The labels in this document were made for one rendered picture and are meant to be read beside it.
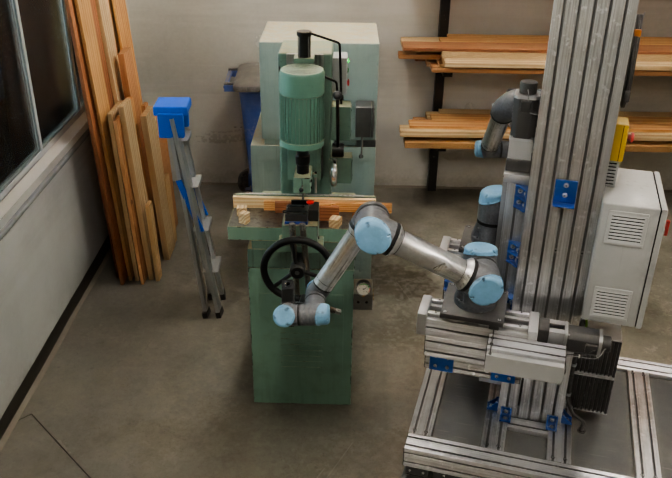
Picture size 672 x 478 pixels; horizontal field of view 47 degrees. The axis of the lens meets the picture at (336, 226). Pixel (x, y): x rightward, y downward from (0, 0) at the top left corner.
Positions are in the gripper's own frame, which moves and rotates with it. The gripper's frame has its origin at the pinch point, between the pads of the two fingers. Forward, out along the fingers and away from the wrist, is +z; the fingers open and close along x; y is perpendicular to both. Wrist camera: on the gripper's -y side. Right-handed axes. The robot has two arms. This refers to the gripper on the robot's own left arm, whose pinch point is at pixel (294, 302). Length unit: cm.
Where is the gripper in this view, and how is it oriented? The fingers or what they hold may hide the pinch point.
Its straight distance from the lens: 301.1
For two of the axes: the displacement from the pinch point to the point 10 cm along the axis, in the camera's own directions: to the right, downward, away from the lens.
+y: 0.3, 10.0, -0.3
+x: 10.0, -0.3, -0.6
